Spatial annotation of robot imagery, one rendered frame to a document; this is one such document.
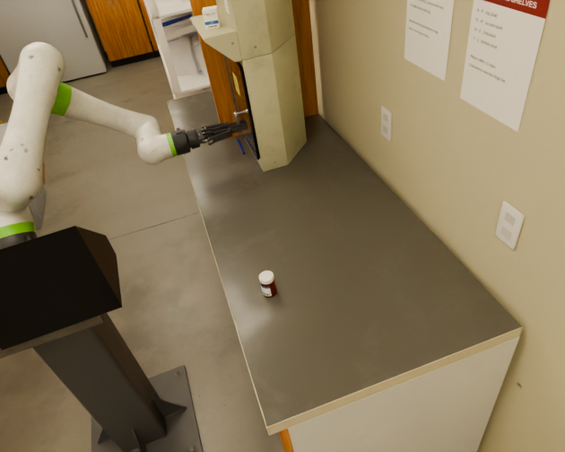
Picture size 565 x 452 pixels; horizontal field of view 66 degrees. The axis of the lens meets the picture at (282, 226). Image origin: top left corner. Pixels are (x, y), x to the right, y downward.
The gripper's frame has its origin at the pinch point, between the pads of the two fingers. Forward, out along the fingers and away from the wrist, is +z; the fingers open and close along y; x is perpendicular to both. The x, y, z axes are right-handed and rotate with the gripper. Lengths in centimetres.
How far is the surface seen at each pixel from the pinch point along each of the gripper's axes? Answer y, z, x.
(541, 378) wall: -117, 49, 35
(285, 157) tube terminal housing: -5.4, 16.1, 16.6
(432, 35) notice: -54, 49, -38
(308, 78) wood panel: 32, 42, 2
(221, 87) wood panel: 31.7, 1.2, -4.4
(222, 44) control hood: -5.2, 0.1, -33.4
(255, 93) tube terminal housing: -5.3, 8.1, -13.7
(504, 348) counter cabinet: -109, 42, 27
